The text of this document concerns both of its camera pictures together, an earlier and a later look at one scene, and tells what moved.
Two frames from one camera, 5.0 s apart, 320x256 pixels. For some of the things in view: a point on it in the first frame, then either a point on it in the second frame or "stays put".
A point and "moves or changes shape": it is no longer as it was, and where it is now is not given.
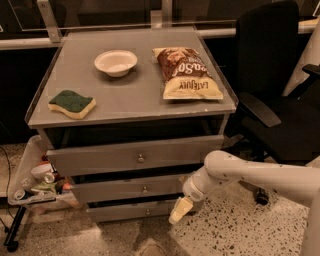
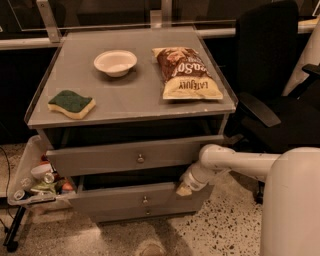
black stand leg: x=10 y=239 stays put
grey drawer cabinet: x=129 y=115 stays put
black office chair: x=275 y=125 stays put
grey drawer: x=104 y=187 moves or changes shape
